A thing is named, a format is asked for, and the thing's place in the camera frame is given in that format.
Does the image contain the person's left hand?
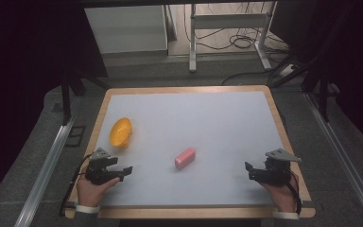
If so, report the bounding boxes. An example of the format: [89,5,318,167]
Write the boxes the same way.
[76,175,121,209]

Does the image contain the pink soap bar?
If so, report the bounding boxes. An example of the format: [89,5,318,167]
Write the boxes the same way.
[174,147,197,171]

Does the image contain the wooden table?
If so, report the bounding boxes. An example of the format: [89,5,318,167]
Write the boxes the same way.
[64,84,317,219]

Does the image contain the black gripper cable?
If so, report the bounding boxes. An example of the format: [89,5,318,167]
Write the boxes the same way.
[58,152,95,218]
[287,170,303,216]

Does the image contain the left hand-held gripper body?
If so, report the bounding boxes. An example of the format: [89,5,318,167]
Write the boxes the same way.
[84,147,120,186]

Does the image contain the person's right hand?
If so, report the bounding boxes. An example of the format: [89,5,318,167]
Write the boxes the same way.
[259,175,299,214]

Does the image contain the white cabinet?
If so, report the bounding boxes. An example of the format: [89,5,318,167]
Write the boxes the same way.
[84,5,169,55]

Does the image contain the white power strip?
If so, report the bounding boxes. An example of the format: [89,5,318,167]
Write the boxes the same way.
[277,63,298,79]

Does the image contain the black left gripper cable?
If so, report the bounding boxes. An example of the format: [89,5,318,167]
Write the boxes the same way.
[58,152,95,218]

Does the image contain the white metal desk frame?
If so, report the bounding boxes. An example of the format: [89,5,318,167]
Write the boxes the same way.
[188,1,279,74]

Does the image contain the yellow soap dish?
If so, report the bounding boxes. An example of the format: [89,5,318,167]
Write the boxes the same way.
[109,116,133,149]

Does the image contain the dark curtain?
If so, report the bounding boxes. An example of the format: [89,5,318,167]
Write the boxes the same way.
[269,0,363,157]
[0,0,109,213]

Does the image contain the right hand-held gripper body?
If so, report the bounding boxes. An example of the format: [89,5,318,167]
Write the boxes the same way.
[262,148,303,187]

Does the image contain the black floor bracket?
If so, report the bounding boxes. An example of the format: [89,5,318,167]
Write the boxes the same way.
[63,125,87,148]

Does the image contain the aluminium rail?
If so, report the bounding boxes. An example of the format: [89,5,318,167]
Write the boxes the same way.
[304,92,363,227]
[13,113,78,227]

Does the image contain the black floor cables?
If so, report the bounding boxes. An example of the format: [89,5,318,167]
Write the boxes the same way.
[182,1,291,55]

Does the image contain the white table mat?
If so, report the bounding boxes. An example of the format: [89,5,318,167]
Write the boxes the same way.
[92,90,287,209]

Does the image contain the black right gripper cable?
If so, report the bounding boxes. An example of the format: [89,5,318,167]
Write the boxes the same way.
[287,170,303,216]

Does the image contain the black metal stand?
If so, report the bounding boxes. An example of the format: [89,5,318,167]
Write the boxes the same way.
[269,52,341,123]
[60,71,112,127]

